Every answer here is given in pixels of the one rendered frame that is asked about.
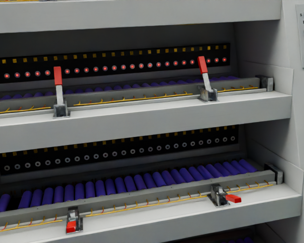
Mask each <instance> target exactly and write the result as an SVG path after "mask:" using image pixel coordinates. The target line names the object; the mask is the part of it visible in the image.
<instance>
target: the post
mask: <svg viewBox="0 0 304 243"><path fill-rule="evenodd" d="M296 4H304V0H281V14H280V20H264V21H244V22H233V25H234V33H235V46H236V56H237V65H238V74H239V78H242V61H248V62H254V63H260V64H266V65H273V66H278V67H284V68H292V69H294V79H293V91H292V103H291V115H290V118H287V119H279V120H271V121H260V122H252V123H244V129H245V138H246V147H247V157H248V158H250V140H251V139H252V140H254V141H256V142H257V143H259V144H261V145H262V146H264V147H266V148H267V149H269V150H271V151H272V152H274V153H275V154H277V155H279V156H280V157H282V158H284V159H285V160H287V161H289V162H290V163H292V164H294V165H295V166H297V167H299V168H300V169H302V170H304V68H302V59H301V49H300V40H299V30H298V21H297V12H296ZM266 224H267V225H268V226H269V227H270V228H271V229H272V230H273V231H274V232H275V233H276V234H277V235H278V236H279V237H280V238H281V239H282V240H283V241H284V242H285V243H304V188H303V197H302V207H301V215H300V216H294V217H289V218H285V219H280V220H274V221H269V222H266Z"/></svg>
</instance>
